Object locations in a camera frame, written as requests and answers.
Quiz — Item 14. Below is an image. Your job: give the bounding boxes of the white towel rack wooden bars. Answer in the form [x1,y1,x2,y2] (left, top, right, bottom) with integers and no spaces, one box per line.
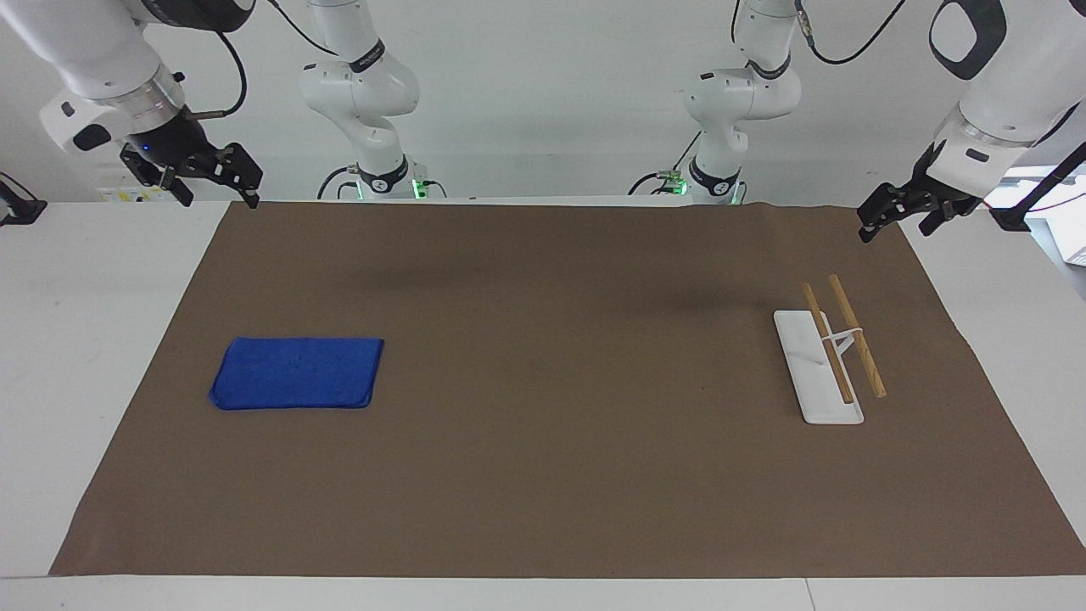
[772,272,889,427]

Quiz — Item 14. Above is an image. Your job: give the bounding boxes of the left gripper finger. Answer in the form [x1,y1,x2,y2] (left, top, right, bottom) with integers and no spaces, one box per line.
[917,195,982,238]
[856,179,922,245]

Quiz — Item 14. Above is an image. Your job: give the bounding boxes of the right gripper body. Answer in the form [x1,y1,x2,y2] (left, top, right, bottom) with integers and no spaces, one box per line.
[126,108,216,172]

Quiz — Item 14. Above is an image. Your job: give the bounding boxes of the black stand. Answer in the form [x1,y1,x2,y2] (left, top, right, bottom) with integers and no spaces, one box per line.
[0,172,48,227]
[988,140,1086,233]

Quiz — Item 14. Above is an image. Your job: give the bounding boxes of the black cable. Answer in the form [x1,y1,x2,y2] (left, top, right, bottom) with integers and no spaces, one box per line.
[266,0,342,58]
[796,0,907,66]
[628,130,705,197]
[316,165,361,202]
[180,30,249,119]

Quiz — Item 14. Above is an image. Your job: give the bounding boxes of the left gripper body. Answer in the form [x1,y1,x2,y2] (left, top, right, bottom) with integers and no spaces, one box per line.
[909,142,961,205]

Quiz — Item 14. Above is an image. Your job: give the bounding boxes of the blue folded towel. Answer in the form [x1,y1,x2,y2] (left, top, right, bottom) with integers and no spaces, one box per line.
[209,336,386,412]

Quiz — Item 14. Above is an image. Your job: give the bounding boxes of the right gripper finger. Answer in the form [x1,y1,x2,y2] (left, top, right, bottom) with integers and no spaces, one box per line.
[119,144,195,207]
[201,143,264,210]

